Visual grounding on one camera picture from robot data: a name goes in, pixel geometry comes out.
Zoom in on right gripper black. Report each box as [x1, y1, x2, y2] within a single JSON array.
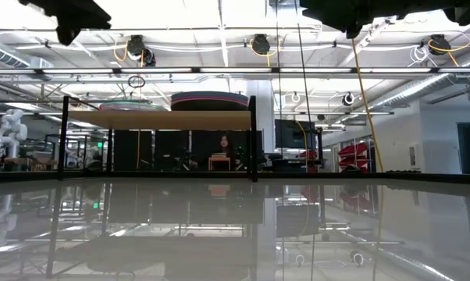
[[299, 0, 447, 40]]

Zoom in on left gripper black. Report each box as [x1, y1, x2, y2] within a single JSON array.
[[18, 0, 112, 47]]

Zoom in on magenta opaque plate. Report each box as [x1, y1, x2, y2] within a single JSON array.
[[170, 96, 250, 105]]

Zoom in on salmon pink opaque plate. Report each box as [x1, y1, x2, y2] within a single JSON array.
[[172, 100, 248, 112]]

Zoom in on long ceiling light bar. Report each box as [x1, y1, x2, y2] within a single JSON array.
[[0, 66, 470, 75]]

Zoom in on black monitor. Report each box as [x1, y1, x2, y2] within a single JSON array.
[[274, 119, 319, 150]]

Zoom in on red storage bin rack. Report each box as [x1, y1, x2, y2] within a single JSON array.
[[337, 142, 372, 173]]

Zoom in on black partition panels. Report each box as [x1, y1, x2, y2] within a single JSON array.
[[112, 129, 264, 173]]

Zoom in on person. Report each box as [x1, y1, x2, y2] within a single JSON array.
[[215, 133, 240, 172]]

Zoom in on small wooden stool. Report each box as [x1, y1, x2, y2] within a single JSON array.
[[208, 153, 232, 172]]

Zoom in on long black cable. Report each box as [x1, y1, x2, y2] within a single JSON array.
[[294, 0, 313, 173]]

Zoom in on long yellow cable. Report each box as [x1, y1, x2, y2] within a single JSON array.
[[351, 37, 386, 173]]

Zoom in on silver air duct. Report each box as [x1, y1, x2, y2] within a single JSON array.
[[369, 58, 470, 112]]

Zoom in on wooden shelf with black frame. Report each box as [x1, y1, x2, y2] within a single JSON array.
[[57, 94, 259, 183]]

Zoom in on black table frame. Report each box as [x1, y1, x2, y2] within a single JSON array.
[[0, 170, 470, 185]]

